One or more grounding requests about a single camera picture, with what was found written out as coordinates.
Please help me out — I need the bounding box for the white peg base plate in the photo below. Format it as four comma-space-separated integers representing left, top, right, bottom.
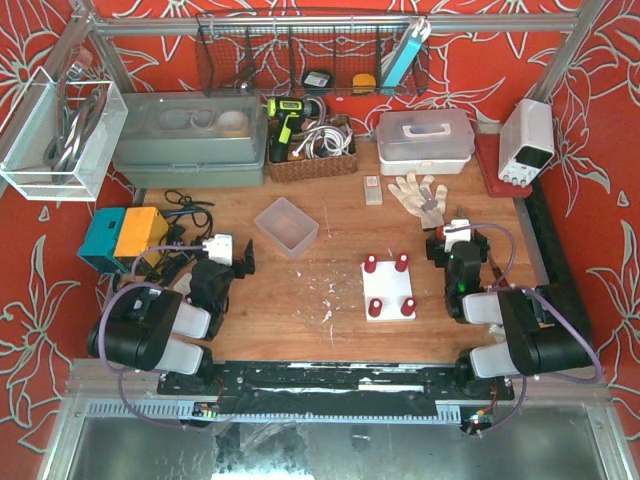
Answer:
361, 257, 417, 322

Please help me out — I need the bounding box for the blue white book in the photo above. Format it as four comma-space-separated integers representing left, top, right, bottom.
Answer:
380, 17, 432, 94

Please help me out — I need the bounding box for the white power adapter cube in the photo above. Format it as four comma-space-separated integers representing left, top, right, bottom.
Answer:
173, 272, 192, 296

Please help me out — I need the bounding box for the small clear parts case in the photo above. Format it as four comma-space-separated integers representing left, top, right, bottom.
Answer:
363, 175, 383, 206

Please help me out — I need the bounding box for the white plastic toolbox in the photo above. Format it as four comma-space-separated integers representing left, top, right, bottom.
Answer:
376, 109, 475, 176

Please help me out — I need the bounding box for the yellow tape measure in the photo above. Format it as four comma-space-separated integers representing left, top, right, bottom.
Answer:
352, 73, 377, 95

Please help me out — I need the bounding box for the white work glove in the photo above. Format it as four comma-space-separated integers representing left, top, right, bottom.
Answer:
388, 170, 448, 231

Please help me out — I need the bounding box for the wicker basket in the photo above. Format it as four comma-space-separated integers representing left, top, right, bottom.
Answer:
266, 139, 358, 182

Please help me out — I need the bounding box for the red mat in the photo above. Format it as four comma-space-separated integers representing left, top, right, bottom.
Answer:
475, 134, 533, 199

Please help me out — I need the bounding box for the black cable bundle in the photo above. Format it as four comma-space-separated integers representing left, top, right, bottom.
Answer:
144, 189, 215, 281

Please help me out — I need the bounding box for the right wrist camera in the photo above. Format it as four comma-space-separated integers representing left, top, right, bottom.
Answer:
443, 218, 473, 253

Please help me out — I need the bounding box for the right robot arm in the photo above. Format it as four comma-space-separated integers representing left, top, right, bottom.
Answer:
426, 223, 603, 386

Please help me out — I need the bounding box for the black mounting rail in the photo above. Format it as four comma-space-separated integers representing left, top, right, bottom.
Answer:
157, 361, 515, 418

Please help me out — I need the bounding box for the red handled ratchet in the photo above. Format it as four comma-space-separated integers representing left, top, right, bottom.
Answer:
488, 257, 502, 285

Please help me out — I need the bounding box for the metal T bracket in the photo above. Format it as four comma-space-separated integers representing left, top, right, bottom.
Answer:
419, 188, 438, 212

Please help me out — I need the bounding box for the teal box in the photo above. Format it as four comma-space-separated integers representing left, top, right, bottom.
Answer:
77, 207, 126, 274

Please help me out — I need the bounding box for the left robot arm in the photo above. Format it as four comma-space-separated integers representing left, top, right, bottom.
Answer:
87, 234, 255, 376

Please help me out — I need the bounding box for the black wire shelf basket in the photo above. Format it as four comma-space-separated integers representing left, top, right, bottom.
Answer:
195, 7, 429, 96

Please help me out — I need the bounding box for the grey storage box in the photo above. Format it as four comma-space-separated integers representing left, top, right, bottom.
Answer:
113, 92, 268, 189

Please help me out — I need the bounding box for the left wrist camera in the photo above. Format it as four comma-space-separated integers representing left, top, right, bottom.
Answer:
202, 233, 233, 266

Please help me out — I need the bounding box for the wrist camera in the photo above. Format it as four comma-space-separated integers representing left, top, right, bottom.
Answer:
443, 218, 473, 253
202, 233, 233, 266

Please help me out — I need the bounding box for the white power supply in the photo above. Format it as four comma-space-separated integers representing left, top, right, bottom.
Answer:
498, 99, 555, 188

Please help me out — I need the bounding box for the green cordless drill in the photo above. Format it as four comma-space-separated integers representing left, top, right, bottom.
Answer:
267, 97, 320, 163

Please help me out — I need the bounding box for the clear acrylic box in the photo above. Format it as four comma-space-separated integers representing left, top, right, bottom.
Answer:
1, 68, 128, 202

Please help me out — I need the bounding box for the translucent spring bin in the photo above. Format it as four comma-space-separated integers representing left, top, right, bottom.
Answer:
254, 197, 319, 259

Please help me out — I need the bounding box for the yellow box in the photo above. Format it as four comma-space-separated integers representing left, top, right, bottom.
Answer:
114, 206, 169, 273

